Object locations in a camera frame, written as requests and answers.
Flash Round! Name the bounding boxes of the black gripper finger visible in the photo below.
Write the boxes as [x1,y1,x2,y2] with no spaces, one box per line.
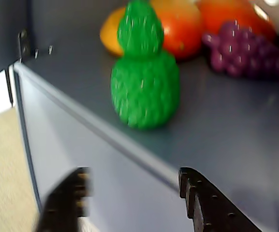
[178,167,265,232]
[36,166,93,232]

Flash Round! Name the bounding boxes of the blue toy kitchen unit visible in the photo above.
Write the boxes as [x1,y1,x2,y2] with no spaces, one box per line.
[8,0,279,232]

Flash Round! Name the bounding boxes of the green toy pineapple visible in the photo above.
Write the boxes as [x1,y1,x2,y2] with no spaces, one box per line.
[110,0,180,130]

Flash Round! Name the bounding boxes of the orange red toy mango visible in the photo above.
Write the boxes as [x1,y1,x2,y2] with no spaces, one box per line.
[196,0,277,42]

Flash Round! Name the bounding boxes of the metal door hinge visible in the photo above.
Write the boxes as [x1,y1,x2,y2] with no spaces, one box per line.
[17,29,31,62]

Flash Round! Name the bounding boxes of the purple toy grapes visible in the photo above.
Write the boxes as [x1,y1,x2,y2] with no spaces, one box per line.
[201,20,279,81]

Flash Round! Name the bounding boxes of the yellow red toy mango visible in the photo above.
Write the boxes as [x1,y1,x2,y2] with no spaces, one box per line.
[100,0,205,61]

